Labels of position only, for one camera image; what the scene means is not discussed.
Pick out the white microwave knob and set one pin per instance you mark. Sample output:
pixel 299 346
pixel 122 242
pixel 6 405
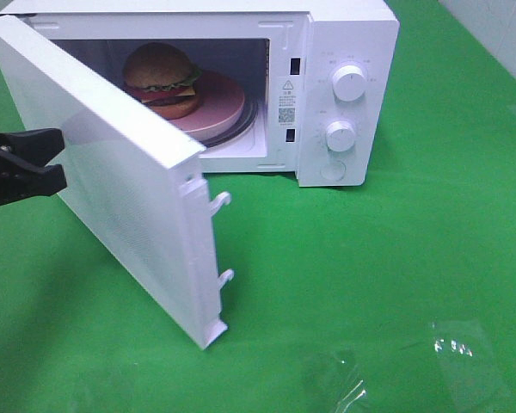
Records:
pixel 349 82
pixel 340 136

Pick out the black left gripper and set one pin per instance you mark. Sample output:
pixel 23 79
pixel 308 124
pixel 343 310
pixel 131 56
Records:
pixel 30 149

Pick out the white microwave oven body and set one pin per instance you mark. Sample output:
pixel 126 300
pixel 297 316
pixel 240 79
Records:
pixel 282 52

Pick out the clear tape patch right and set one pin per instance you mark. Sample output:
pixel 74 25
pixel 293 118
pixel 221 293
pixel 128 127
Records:
pixel 467 364

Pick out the burger with lettuce and tomato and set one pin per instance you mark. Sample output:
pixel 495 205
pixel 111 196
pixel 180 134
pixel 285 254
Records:
pixel 162 77

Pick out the round white door release button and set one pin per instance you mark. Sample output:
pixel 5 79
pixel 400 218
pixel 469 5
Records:
pixel 333 171

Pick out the upper white microwave knob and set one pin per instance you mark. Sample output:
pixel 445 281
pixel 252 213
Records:
pixel 349 82

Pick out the lower white microwave knob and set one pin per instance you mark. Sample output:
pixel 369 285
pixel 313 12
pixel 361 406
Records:
pixel 340 136

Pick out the glass microwave turntable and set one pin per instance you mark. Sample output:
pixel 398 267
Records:
pixel 246 120

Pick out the white microwave door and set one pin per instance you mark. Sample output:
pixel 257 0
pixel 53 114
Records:
pixel 133 179

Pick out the pink round plate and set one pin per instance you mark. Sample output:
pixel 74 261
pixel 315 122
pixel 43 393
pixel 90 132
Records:
pixel 221 105

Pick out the clear tape patch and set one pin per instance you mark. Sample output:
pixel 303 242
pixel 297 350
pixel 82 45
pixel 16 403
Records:
pixel 467 364
pixel 333 383

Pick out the clear tape patch centre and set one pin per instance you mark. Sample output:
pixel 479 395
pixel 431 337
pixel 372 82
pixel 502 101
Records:
pixel 333 383

